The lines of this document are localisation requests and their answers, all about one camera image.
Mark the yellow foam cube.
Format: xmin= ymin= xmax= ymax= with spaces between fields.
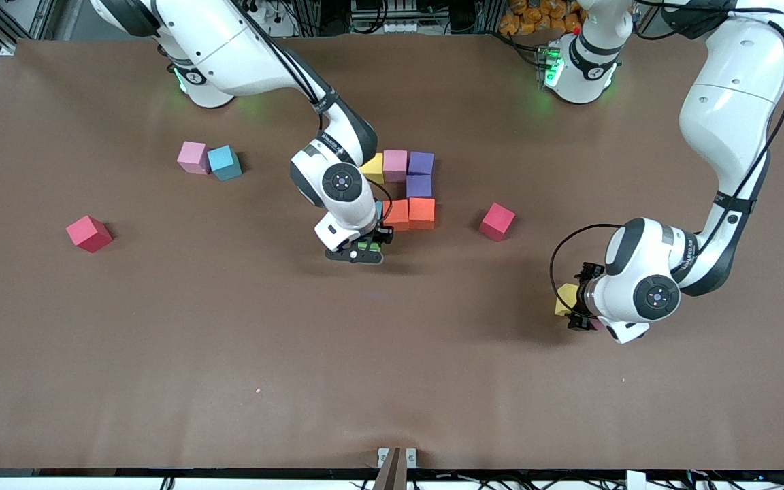
xmin=360 ymin=152 xmax=385 ymax=185
xmin=555 ymin=283 xmax=581 ymax=317

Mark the orange foam cube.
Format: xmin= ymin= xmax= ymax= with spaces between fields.
xmin=409 ymin=197 xmax=436 ymax=229
xmin=384 ymin=199 xmax=410 ymax=232

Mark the red foam cube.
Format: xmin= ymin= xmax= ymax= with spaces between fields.
xmin=478 ymin=203 xmax=516 ymax=242
xmin=65 ymin=215 xmax=114 ymax=254

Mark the brown table cover mat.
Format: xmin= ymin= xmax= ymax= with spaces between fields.
xmin=0 ymin=33 xmax=784 ymax=472

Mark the grey equipment rack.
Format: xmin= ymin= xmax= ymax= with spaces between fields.
xmin=348 ymin=0 xmax=427 ymax=35

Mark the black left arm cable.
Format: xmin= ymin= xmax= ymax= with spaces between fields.
xmin=549 ymin=7 xmax=784 ymax=321

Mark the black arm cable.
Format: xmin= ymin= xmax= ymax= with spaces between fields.
xmin=239 ymin=0 xmax=396 ymax=225
xmin=549 ymin=7 xmax=784 ymax=321

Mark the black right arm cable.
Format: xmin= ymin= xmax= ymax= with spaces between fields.
xmin=239 ymin=0 xmax=396 ymax=225

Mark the grey clamp bracket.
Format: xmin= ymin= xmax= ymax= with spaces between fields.
xmin=373 ymin=447 xmax=417 ymax=490

